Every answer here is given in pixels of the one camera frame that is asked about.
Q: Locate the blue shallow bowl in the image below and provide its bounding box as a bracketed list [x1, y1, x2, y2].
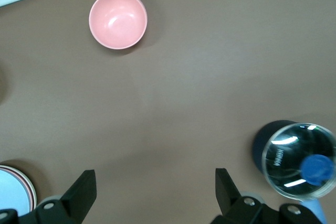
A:
[0, 168, 30, 216]

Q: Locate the dark pot with blue handle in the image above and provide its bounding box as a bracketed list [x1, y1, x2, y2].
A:
[252, 120, 336, 224]

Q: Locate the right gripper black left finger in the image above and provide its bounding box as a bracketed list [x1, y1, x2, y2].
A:
[0, 170, 97, 224]

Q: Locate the beige shallow bowl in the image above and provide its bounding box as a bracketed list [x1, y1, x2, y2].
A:
[0, 165, 38, 210]

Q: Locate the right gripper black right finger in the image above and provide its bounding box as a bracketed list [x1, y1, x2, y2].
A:
[209, 168, 322, 224]

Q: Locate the pink deep bowl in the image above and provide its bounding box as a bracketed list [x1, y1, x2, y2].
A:
[88, 0, 148, 50]

